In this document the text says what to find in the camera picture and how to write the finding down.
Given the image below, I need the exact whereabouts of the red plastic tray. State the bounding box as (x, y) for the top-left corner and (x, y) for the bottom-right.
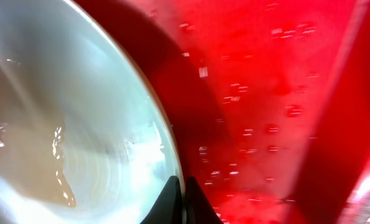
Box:
(80, 0), (370, 223)

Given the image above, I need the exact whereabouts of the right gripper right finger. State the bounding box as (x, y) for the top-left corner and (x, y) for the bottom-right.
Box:
(185, 177), (223, 224)

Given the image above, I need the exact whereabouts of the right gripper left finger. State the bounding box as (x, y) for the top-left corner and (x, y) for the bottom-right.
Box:
(141, 175), (182, 224)

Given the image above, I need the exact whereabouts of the light blue plate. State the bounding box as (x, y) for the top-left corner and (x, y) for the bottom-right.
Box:
(0, 1), (182, 223)

